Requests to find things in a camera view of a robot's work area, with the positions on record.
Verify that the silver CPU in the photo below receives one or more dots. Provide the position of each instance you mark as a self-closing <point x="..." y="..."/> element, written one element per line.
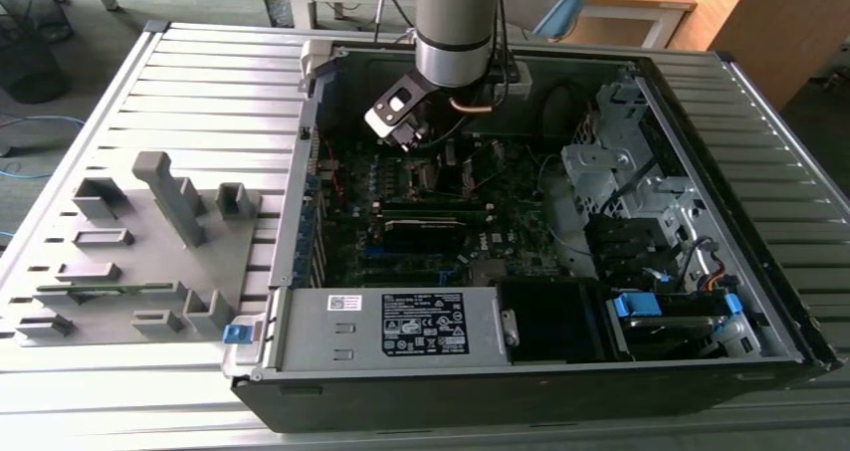
<point x="426" y="176"/>

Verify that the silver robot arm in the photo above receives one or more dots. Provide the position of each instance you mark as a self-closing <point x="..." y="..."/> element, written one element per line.
<point x="458" y="33"/>

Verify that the CPU socket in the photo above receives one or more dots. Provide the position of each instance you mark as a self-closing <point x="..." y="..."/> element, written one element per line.
<point x="412" y="194"/>

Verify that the metal drive cage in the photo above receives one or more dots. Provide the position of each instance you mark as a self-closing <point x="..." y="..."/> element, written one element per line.
<point x="591" y="159"/>

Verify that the green motherboard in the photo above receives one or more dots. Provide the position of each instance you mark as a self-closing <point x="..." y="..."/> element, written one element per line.
<point x="524" y="222"/>

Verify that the black graphics card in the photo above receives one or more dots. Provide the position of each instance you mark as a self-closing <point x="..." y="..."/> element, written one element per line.
<point x="424" y="237"/>

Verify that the pale blue teach pendant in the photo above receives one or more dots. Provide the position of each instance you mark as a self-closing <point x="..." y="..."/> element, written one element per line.
<point x="560" y="10"/>

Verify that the brown chipset heatsink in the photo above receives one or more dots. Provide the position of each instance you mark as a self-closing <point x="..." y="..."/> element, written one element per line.
<point x="487" y="272"/>

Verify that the black plastic drive bay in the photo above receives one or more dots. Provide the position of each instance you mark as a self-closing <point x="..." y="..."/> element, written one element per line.
<point x="624" y="242"/>

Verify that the grey power supply unit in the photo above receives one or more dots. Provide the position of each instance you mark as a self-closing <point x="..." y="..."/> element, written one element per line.
<point x="359" y="331"/>

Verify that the hard disk in blue carrier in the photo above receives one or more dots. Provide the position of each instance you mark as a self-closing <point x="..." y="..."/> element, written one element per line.
<point x="638" y="305"/>

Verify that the grey parts rack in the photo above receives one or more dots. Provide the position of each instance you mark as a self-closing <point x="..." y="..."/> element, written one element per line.
<point x="152" y="252"/>

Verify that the blue case latch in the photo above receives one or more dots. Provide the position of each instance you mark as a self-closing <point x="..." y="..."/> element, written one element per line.
<point x="239" y="334"/>

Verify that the wooden cabinet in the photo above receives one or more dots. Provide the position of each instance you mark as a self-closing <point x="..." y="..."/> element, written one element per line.
<point x="783" y="23"/>

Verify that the black PC case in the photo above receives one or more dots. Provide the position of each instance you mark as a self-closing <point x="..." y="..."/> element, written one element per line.
<point x="464" y="401"/>

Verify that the black waste bin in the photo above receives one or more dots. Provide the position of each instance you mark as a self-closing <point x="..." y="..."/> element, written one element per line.
<point x="36" y="72"/>

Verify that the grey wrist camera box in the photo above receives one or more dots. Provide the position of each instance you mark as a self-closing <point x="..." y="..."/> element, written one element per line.
<point x="514" y="80"/>

